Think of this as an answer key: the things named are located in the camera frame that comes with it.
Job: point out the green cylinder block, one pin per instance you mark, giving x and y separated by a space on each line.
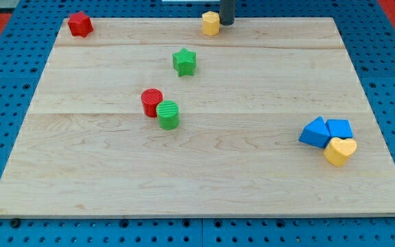
168 115

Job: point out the light wooden board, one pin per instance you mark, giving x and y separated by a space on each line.
86 149

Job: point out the red cylinder block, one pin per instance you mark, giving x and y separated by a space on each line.
150 98

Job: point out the green star block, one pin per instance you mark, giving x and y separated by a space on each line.
184 62

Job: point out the yellow hexagon block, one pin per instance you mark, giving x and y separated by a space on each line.
210 23

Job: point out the blue cube block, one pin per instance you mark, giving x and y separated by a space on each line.
339 128

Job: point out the blue triangular block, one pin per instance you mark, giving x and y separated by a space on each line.
315 133

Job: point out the red star block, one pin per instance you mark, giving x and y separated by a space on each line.
80 24

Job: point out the yellow heart block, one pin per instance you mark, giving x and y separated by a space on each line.
338 151

